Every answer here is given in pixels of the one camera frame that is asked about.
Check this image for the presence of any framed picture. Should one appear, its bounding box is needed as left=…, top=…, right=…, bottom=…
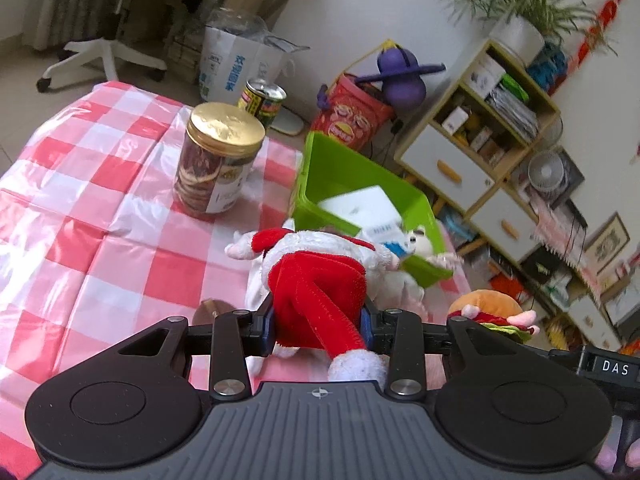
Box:
left=585, top=212, right=631, bottom=263

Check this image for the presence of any potted green plant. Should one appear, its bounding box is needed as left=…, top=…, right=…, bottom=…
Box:
left=435, top=0, right=618, bottom=63

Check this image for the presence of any white wooden cabinet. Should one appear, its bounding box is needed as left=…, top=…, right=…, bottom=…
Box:
left=394, top=39, right=563, bottom=266

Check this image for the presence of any green plastic bin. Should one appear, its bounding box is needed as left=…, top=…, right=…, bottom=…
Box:
left=291, top=131, right=453, bottom=288

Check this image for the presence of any white flat box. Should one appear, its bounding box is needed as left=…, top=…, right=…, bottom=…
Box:
left=317, top=185, right=403, bottom=233

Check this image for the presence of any purple bouncy ball toy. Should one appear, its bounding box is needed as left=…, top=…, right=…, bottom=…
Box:
left=350, top=42, right=447, bottom=108

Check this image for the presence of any red wall decoration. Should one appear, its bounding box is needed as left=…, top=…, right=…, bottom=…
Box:
left=550, top=0, right=633, bottom=96

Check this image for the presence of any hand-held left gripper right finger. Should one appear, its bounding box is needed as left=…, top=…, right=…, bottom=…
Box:
left=359, top=300, right=521, bottom=399

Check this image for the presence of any pink frilled cloth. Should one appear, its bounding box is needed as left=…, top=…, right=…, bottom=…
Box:
left=530, top=195, right=588, bottom=271

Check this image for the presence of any stack of magazines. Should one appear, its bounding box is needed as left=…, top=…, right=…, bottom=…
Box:
left=487, top=85, right=538, bottom=141

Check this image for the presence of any small white fan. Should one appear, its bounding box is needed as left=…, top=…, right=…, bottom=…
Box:
left=517, top=149, right=568, bottom=196

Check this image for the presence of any red white santa plush toy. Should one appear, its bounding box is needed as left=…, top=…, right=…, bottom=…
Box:
left=224, top=227, right=401, bottom=383

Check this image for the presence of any clear plastic bag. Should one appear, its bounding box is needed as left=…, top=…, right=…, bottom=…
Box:
left=206, top=7, right=311, bottom=53

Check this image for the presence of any black yellow tin can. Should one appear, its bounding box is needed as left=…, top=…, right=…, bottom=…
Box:
left=237, top=78, right=287, bottom=131

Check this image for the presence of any blue white milk carton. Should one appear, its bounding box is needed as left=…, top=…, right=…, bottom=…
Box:
left=362, top=220, right=413, bottom=261

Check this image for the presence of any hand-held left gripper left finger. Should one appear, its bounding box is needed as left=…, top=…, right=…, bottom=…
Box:
left=117, top=296, right=277, bottom=402

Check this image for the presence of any white bathroom scale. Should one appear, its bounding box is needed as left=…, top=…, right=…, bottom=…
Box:
left=267, top=110, right=306, bottom=137

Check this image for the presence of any brown round object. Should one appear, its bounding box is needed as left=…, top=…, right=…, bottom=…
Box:
left=192, top=299, right=236, bottom=325

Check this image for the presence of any cookie jar with gold lid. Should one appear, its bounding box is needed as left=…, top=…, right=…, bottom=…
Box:
left=172, top=102, right=266, bottom=220

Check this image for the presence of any blue mesh bag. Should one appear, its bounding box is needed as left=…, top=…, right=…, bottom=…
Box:
left=527, top=40, right=568, bottom=86

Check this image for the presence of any white bear plush toy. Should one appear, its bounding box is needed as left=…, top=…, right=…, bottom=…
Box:
left=400, top=227, right=463, bottom=272

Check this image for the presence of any hamburger plush toy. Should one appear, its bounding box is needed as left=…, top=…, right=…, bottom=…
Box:
left=446, top=290, right=542, bottom=345

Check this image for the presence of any red snack bucket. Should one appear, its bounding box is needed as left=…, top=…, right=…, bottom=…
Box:
left=309, top=74, right=396, bottom=151

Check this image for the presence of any white paper bag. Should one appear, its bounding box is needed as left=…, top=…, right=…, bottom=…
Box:
left=199, top=25, right=296, bottom=106

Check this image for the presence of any pink white checkered tablecloth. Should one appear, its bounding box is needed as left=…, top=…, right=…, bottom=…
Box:
left=0, top=80, right=473, bottom=480

